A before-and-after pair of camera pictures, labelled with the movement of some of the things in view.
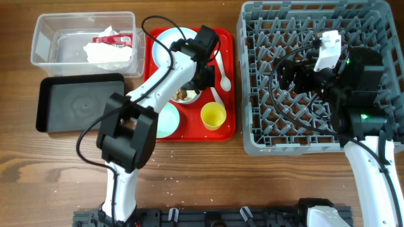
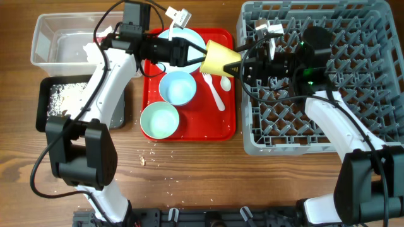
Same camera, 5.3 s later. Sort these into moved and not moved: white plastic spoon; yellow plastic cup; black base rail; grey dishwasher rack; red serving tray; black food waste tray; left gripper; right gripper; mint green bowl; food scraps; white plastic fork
Moved: left gripper; right gripper; yellow plastic cup; food scraps
Not moved: red serving tray; white plastic fork; mint green bowl; grey dishwasher rack; black food waste tray; white plastic spoon; black base rail
